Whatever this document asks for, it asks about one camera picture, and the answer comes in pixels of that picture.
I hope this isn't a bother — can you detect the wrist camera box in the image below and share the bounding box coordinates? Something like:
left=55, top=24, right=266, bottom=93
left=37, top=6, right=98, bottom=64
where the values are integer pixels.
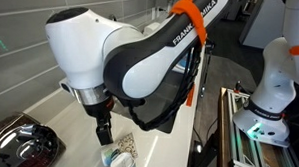
left=58, top=77, right=75, bottom=95

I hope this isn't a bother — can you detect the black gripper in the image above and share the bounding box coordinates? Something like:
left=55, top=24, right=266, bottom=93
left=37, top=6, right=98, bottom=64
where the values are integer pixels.
left=81, top=94, right=116, bottom=147

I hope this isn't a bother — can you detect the white cabinet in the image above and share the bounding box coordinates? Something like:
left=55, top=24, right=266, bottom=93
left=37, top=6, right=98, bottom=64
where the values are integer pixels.
left=239, top=0, right=287, bottom=51

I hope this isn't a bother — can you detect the orange strip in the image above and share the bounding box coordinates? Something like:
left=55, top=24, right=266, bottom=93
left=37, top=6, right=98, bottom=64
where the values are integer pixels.
left=185, top=83, right=197, bottom=108

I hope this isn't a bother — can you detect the white translucent container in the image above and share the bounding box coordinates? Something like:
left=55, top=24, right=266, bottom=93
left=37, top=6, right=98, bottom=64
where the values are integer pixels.
left=143, top=21, right=162, bottom=37

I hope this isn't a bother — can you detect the black camera stand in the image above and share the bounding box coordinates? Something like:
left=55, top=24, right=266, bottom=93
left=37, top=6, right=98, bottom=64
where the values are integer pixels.
left=186, top=37, right=226, bottom=167

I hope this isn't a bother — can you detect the aluminium base frame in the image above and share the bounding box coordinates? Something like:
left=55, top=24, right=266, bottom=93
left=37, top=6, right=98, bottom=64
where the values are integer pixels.
left=224, top=88, right=299, bottom=167

